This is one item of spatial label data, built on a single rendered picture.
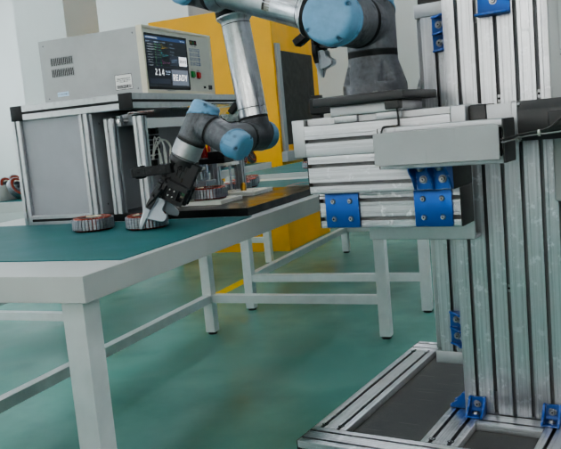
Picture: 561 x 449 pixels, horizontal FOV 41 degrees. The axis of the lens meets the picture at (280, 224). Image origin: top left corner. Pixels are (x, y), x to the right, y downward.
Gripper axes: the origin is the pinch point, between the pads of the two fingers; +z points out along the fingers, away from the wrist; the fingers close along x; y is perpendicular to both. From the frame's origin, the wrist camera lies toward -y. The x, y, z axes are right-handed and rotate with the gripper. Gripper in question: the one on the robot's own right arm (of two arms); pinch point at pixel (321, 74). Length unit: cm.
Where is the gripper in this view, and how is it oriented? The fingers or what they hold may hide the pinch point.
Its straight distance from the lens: 265.1
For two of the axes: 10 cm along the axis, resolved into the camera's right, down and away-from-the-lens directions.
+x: 5.1, -1.5, 8.5
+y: 8.6, -0.1, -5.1
